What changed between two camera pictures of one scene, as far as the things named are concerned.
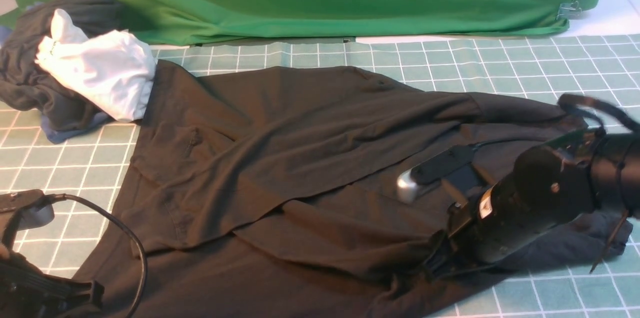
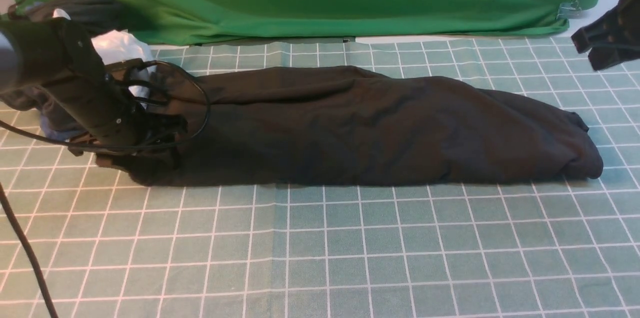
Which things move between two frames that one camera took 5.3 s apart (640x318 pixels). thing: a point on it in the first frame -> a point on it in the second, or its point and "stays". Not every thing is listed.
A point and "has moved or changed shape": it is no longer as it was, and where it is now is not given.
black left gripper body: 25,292 -> 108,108
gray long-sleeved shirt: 271,191 has moved or changed shape
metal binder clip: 568,11 stays
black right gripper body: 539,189 -> 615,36
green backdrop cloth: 162,1 stays
